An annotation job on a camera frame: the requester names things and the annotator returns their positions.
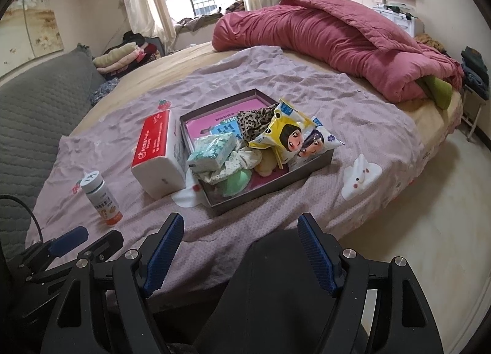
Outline person's black trousers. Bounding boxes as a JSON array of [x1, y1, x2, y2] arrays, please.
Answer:
[[169, 229, 369, 354]]

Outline cream bunny plush pink dress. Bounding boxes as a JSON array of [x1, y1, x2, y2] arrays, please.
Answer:
[[255, 154, 280, 177]]

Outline leopard print cloth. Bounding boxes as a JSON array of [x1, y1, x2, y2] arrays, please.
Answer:
[[236, 103, 280, 143]]

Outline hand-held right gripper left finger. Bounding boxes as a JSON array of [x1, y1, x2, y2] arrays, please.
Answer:
[[40, 212, 185, 354]]

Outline dark blue floral cloth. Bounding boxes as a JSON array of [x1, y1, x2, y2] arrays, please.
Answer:
[[90, 80, 123, 105]]

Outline pink folded blanket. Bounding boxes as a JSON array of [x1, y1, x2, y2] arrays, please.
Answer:
[[96, 53, 148, 78]]

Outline pink shallow box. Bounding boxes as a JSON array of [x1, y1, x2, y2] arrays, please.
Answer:
[[180, 88, 334, 216]]

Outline windowsill bedding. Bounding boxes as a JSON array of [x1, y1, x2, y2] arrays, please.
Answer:
[[174, 1, 246, 34]]

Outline dark clothes pile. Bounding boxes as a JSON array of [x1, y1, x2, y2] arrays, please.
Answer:
[[121, 31, 165, 59]]

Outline grey quilted headboard cover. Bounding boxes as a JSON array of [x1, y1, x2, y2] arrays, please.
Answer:
[[0, 45, 106, 259]]

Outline white cabinet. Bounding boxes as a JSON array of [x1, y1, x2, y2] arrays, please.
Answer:
[[370, 0, 424, 38]]

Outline white metal chair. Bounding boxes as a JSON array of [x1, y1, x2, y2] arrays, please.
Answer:
[[460, 85, 491, 143]]

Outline blue white snack packet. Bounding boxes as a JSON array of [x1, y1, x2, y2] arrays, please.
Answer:
[[288, 116, 346, 170]]

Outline green round sponge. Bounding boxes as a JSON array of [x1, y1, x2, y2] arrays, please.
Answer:
[[217, 168, 254, 197]]

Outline cream folded blanket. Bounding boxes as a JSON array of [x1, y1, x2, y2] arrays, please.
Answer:
[[94, 42, 139, 68]]

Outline green pillow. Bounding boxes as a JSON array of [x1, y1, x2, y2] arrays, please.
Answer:
[[416, 76, 453, 109]]

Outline yellow snack packet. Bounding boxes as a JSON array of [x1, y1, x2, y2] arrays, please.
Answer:
[[249, 98, 315, 170]]

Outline pink book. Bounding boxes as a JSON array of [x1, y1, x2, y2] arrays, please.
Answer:
[[186, 99, 273, 140]]

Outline black cable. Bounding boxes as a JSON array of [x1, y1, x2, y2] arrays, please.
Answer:
[[0, 195, 43, 247]]

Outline wall painting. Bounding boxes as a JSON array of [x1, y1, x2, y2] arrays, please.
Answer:
[[0, 0, 64, 78]]

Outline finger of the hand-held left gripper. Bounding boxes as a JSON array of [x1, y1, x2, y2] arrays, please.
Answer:
[[27, 229, 124, 286], [23, 225, 89, 263]]

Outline teal pocket tissue pack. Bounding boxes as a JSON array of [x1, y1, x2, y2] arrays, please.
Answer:
[[186, 133, 238, 174]]

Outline folded clothes pile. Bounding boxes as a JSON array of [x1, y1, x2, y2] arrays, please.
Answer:
[[460, 46, 491, 99]]

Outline white pill bottle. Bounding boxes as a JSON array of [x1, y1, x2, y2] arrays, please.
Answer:
[[80, 170, 123, 227]]

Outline beige bed sheet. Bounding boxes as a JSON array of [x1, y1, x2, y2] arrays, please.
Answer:
[[69, 41, 463, 186]]

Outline red tissue pack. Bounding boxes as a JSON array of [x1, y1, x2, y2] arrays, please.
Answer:
[[131, 110, 188, 199]]

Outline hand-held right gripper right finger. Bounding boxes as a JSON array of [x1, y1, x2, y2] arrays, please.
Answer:
[[297, 213, 446, 354]]

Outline pink duvet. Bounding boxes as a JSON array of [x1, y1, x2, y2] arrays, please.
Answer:
[[212, 0, 465, 103]]

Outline purple printed blanket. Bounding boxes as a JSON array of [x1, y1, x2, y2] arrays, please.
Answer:
[[25, 46, 426, 293]]

